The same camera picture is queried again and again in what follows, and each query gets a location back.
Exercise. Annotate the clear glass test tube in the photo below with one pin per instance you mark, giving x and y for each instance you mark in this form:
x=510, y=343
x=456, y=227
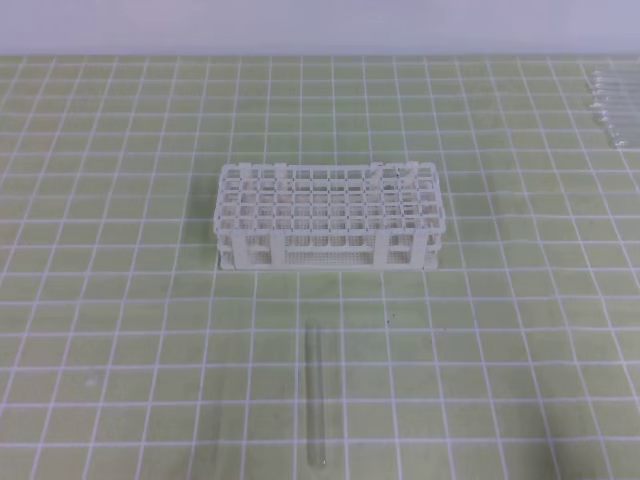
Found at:
x=315, y=398

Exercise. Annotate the white plastic test tube rack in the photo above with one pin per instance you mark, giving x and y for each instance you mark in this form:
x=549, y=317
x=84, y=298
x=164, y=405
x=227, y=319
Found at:
x=380, y=216

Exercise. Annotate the green grid tablecloth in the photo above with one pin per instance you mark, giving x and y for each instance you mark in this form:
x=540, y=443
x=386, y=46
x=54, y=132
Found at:
x=127, y=353

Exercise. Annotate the spare clear test tubes pile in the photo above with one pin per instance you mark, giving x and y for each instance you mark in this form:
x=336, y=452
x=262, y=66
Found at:
x=615, y=102

